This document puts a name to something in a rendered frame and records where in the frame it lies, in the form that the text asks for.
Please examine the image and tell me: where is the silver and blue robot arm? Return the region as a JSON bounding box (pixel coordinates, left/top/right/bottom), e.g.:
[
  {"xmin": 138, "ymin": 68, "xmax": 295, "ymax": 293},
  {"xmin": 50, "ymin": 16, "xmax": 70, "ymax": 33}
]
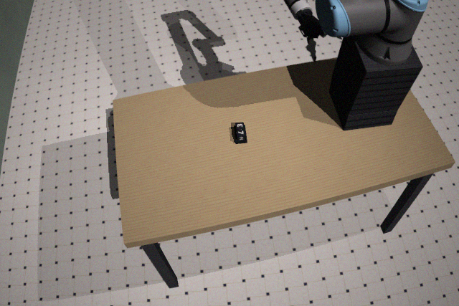
[{"xmin": 284, "ymin": 0, "xmax": 429, "ymax": 66}]

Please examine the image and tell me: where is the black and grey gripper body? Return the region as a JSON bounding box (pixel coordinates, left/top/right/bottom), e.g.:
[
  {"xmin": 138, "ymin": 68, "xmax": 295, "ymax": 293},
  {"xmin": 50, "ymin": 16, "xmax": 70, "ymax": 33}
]
[{"xmin": 295, "ymin": 9, "xmax": 323, "ymax": 38}]

